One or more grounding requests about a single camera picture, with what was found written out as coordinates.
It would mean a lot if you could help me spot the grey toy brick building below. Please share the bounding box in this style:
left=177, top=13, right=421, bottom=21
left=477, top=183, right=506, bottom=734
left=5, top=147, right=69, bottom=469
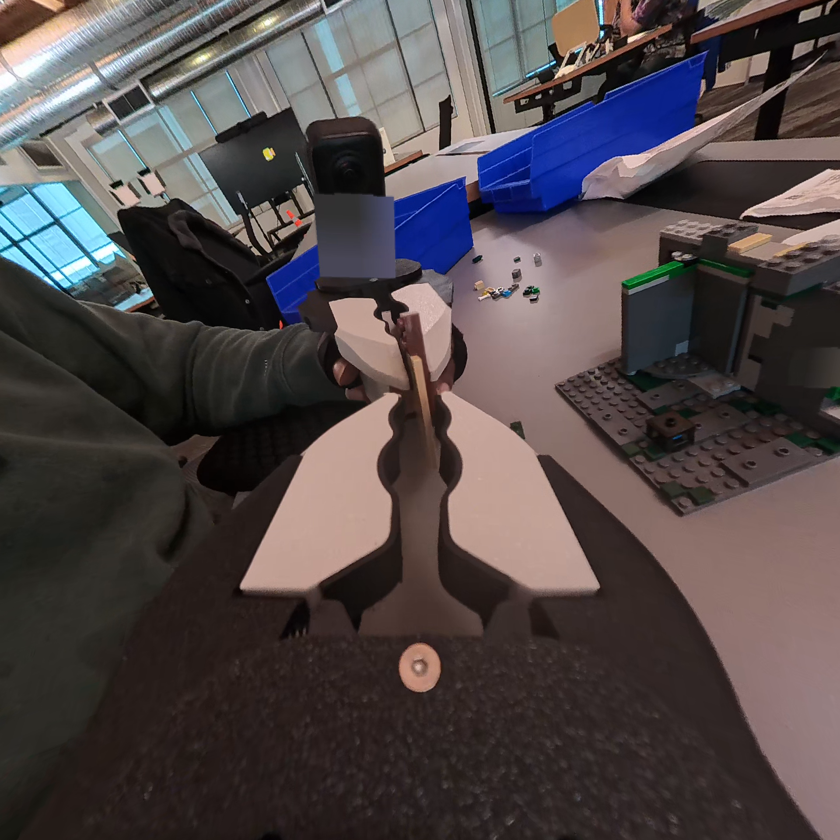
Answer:
left=556, top=220, right=840, bottom=517

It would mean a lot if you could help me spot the blue plastic bin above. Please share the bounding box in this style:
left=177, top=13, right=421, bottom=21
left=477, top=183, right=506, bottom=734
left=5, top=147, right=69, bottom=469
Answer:
left=477, top=51, right=708, bottom=214
left=266, top=177, right=475, bottom=329

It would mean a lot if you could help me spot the pile of small loose bricks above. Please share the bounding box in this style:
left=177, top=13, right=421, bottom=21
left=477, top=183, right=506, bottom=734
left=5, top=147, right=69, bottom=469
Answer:
left=472, top=252, right=543, bottom=304

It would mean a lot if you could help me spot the black jacket on chair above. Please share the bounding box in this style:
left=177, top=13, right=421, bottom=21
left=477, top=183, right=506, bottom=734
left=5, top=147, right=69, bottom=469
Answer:
left=118, top=197, right=296, bottom=332

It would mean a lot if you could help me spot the crumpled white paper bag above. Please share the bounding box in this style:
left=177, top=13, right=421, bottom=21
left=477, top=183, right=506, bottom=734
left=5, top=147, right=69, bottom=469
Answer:
left=581, top=51, right=829, bottom=201

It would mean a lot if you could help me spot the printed instruction sheet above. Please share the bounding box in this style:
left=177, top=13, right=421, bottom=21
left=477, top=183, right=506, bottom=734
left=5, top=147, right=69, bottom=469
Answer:
left=742, top=168, right=840, bottom=221

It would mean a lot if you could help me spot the wooden background desk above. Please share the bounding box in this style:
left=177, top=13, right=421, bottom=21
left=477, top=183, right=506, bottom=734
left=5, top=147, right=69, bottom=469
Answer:
left=504, top=26, right=693, bottom=126
left=692, top=0, right=840, bottom=142

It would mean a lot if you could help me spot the grey desk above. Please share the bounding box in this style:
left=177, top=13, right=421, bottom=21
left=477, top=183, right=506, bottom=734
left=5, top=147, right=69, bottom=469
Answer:
left=197, top=134, right=840, bottom=840

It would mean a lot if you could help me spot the black monitor on stand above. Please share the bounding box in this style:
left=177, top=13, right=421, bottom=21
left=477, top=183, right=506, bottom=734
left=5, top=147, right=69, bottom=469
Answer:
left=199, top=108, right=311, bottom=224

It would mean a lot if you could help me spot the large tan toy brick plate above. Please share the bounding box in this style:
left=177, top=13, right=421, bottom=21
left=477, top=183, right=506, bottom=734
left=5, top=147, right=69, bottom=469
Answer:
left=409, top=357, right=438, bottom=471

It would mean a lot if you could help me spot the brown toy brick plate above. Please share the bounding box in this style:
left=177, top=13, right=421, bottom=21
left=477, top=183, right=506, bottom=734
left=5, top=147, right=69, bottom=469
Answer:
left=400, top=313, right=431, bottom=395

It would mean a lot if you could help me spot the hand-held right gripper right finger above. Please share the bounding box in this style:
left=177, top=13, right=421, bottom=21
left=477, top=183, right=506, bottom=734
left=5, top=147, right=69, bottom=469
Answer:
left=436, top=392, right=600, bottom=634

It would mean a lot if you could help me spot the person's left hand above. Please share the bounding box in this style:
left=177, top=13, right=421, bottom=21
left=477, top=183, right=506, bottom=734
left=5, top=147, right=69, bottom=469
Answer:
left=319, top=338, right=370, bottom=403

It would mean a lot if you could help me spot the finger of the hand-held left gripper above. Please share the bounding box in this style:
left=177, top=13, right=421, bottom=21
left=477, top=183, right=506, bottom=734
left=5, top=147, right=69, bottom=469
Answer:
left=392, top=283, right=455, bottom=396
left=331, top=297, right=413, bottom=399

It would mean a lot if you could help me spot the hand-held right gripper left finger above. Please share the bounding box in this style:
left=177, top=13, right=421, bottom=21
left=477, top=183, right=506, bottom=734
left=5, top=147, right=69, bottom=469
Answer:
left=239, top=392, right=404, bottom=634

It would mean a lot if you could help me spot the tan office chair back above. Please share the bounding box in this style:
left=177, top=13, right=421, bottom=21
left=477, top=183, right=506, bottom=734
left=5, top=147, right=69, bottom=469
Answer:
left=551, top=0, right=601, bottom=53

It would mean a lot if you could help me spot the grey background table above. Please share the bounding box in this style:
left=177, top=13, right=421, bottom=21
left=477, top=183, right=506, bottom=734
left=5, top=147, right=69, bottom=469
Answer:
left=384, top=128, right=549, bottom=198

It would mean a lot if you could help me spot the person's left forearm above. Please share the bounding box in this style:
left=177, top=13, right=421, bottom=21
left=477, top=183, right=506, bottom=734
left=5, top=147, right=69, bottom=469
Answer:
left=0, top=256, right=336, bottom=447

